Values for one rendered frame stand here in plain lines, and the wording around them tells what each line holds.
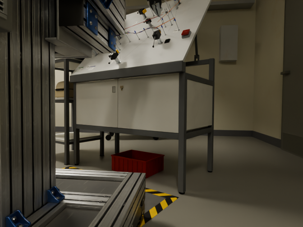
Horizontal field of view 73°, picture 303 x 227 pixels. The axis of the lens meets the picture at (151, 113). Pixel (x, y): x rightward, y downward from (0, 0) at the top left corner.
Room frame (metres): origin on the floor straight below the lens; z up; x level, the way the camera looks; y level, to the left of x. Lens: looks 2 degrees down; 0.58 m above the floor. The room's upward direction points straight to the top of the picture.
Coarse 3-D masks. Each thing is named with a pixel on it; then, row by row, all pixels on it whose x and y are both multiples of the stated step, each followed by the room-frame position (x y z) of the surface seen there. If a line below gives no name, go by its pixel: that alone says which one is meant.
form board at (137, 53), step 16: (192, 0) 1.86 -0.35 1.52; (208, 0) 1.71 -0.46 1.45; (128, 16) 2.38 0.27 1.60; (160, 16) 1.95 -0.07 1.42; (176, 16) 1.79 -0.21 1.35; (192, 16) 1.65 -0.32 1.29; (144, 32) 1.86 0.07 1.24; (176, 32) 1.59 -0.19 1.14; (192, 32) 1.48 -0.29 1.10; (128, 48) 1.79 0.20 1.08; (144, 48) 1.65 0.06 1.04; (160, 48) 1.54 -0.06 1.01; (176, 48) 1.43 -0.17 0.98; (80, 64) 2.04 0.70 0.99; (96, 64) 1.86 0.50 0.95; (112, 64) 1.72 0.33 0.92; (128, 64) 1.59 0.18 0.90; (144, 64) 1.48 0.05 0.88
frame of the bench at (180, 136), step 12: (180, 84) 1.34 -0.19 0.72; (180, 96) 1.34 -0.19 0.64; (180, 108) 1.34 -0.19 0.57; (180, 120) 1.34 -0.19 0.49; (120, 132) 1.64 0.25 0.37; (132, 132) 1.57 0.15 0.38; (144, 132) 1.51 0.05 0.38; (156, 132) 1.45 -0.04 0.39; (168, 132) 1.40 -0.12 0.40; (180, 132) 1.34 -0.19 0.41; (192, 132) 1.44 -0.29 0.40; (204, 132) 1.63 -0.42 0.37; (180, 144) 1.34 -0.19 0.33; (180, 156) 1.34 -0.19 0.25; (180, 168) 1.34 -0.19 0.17; (180, 180) 1.34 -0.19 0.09; (180, 192) 1.34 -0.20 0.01
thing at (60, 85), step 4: (60, 84) 2.16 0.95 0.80; (72, 84) 2.13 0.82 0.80; (56, 88) 2.17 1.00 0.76; (60, 88) 2.15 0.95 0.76; (72, 88) 2.14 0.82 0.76; (56, 92) 2.14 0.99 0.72; (60, 92) 2.11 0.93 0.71; (72, 92) 2.13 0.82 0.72; (56, 96) 2.14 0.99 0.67; (60, 96) 2.12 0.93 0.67; (72, 96) 2.13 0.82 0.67
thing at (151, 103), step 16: (128, 80) 1.60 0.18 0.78; (144, 80) 1.51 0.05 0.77; (160, 80) 1.43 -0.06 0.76; (176, 80) 1.36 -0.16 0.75; (128, 96) 1.60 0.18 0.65; (144, 96) 1.51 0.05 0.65; (160, 96) 1.43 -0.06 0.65; (176, 96) 1.36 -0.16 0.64; (128, 112) 1.60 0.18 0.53; (144, 112) 1.51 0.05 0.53; (160, 112) 1.43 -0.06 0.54; (176, 112) 1.36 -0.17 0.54; (128, 128) 1.60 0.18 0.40; (144, 128) 1.51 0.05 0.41; (160, 128) 1.43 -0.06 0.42; (176, 128) 1.36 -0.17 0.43
